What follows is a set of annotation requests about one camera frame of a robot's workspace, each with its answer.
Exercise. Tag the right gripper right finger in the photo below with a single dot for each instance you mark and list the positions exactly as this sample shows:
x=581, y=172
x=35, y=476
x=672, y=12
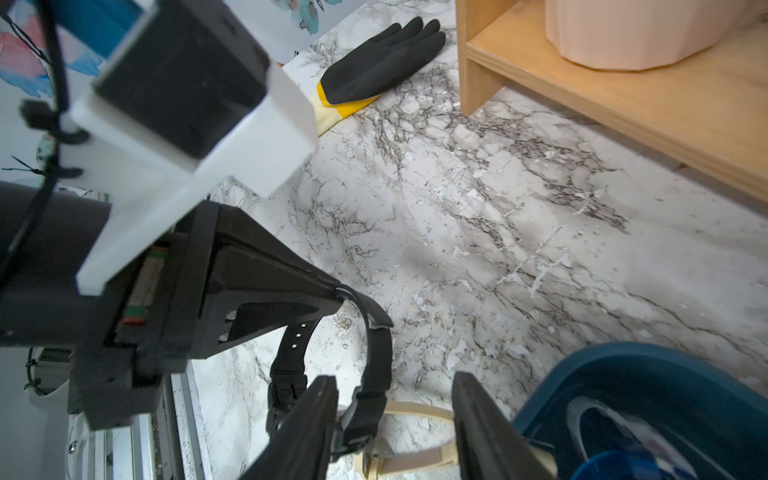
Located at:
x=488, y=446

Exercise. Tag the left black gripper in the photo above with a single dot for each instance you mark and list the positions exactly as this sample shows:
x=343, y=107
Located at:
x=217, y=281

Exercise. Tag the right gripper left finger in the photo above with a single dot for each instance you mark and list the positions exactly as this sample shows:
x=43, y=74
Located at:
x=301, y=447

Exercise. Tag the white clear strap watch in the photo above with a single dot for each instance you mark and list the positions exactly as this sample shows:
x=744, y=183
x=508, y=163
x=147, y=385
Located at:
x=596, y=428

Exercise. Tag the teal storage box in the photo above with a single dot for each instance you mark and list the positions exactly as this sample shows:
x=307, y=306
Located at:
x=714, y=421

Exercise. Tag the black work glove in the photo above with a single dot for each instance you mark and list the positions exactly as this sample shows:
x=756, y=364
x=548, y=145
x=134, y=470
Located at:
x=372, y=69

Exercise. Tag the wooden shelf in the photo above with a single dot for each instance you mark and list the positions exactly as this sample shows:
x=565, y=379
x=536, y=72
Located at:
x=709, y=112

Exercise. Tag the pink pot green plant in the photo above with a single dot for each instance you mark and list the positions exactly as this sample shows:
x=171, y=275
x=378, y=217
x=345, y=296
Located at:
x=638, y=35

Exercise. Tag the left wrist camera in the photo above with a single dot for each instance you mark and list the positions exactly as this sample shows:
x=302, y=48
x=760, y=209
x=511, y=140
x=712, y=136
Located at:
x=187, y=99

